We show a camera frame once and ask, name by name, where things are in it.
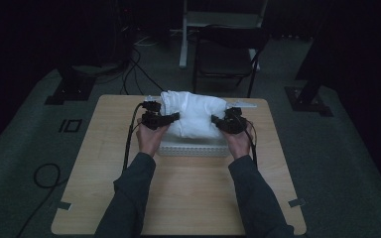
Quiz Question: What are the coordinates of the black folding chair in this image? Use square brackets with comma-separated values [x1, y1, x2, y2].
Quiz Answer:
[191, 24, 272, 99]

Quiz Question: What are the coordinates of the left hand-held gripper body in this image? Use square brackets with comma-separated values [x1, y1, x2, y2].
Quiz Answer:
[140, 95, 167, 131]

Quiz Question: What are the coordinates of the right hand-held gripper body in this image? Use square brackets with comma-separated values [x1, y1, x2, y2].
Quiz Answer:
[221, 100, 259, 135]

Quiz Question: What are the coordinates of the black looped floor cable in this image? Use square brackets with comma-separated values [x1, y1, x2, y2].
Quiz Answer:
[15, 162, 69, 238]

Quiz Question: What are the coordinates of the person's right hand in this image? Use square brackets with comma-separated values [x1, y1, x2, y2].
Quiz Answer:
[225, 121, 256, 161]

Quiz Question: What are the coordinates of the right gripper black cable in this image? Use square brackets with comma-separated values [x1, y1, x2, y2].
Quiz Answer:
[244, 119, 259, 169]

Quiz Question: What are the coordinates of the white plastic perforated basket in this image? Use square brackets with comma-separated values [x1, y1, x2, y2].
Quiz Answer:
[156, 131, 233, 159]

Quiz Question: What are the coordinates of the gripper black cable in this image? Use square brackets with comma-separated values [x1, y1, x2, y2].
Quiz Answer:
[121, 101, 146, 174]
[244, 119, 259, 169]

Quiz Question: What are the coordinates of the black floor cables bundle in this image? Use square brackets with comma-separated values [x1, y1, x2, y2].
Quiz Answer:
[95, 33, 171, 97]

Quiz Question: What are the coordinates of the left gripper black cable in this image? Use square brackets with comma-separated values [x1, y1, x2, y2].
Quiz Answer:
[121, 101, 146, 174]

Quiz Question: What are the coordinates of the black stand base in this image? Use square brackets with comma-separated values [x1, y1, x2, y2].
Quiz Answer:
[44, 63, 97, 106]
[284, 0, 334, 118]

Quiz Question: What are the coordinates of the person's left hand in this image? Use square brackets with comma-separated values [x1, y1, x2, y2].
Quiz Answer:
[135, 117, 171, 158]

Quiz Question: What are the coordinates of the white towel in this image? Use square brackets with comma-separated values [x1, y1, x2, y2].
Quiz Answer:
[159, 89, 229, 140]

